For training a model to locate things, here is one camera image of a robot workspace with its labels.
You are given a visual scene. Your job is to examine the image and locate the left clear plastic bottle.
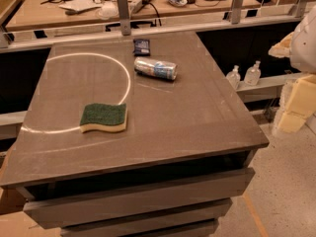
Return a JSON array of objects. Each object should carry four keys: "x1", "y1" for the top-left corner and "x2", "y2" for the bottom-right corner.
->
[{"x1": 226, "y1": 65, "x2": 241, "y2": 89}]

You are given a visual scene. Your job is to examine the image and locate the right clear plastic bottle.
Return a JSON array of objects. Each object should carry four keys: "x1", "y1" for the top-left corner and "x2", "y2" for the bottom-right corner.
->
[{"x1": 244, "y1": 60, "x2": 261, "y2": 86}]

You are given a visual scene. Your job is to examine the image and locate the metal rail frame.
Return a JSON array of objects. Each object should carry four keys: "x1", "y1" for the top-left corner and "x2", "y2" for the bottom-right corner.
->
[{"x1": 0, "y1": 0, "x2": 316, "y2": 52}]

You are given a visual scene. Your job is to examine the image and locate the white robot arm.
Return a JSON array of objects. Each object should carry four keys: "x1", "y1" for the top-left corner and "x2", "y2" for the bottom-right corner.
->
[{"x1": 290, "y1": 6, "x2": 316, "y2": 73}]

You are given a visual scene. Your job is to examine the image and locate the dark blue snack packet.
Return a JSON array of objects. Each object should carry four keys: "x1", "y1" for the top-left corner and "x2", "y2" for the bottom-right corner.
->
[{"x1": 133, "y1": 39, "x2": 150, "y2": 56}]

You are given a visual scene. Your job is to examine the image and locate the middle grey drawer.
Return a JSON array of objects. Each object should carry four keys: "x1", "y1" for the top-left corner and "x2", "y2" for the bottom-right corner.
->
[{"x1": 61, "y1": 198, "x2": 232, "y2": 237}]

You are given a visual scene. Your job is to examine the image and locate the white round object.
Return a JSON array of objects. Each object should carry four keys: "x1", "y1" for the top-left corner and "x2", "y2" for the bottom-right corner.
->
[{"x1": 98, "y1": 2, "x2": 119, "y2": 18}]

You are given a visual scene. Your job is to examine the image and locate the clear plastic bottle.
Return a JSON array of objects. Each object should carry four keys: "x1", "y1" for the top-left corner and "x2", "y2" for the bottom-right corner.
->
[
  {"x1": 226, "y1": 65, "x2": 241, "y2": 89},
  {"x1": 244, "y1": 60, "x2": 261, "y2": 86}
]

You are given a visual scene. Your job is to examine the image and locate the white paper sheet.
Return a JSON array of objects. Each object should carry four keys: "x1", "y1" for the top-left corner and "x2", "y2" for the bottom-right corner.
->
[{"x1": 60, "y1": 0, "x2": 101, "y2": 12}]

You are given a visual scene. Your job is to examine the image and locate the top grey drawer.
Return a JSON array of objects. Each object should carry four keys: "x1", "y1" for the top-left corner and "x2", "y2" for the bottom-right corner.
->
[{"x1": 24, "y1": 168, "x2": 255, "y2": 229}]

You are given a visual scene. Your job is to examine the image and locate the silver blue redbull can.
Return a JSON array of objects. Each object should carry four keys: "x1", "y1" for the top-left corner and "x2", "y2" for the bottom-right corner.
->
[{"x1": 134, "y1": 57, "x2": 177, "y2": 81}]

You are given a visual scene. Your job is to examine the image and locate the bottom grey drawer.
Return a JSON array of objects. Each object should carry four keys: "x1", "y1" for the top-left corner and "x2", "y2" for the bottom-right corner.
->
[{"x1": 123, "y1": 219, "x2": 218, "y2": 237}]

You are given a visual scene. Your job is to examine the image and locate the grey drawer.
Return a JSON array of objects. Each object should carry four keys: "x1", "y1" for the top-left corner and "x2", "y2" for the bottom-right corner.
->
[
  {"x1": 123, "y1": 219, "x2": 218, "y2": 237},
  {"x1": 24, "y1": 168, "x2": 255, "y2": 229},
  {"x1": 61, "y1": 198, "x2": 232, "y2": 237}
]

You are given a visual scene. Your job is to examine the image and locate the green yellow sponge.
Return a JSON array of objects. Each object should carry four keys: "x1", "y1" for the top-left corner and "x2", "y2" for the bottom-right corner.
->
[{"x1": 80, "y1": 104, "x2": 127, "y2": 132}]

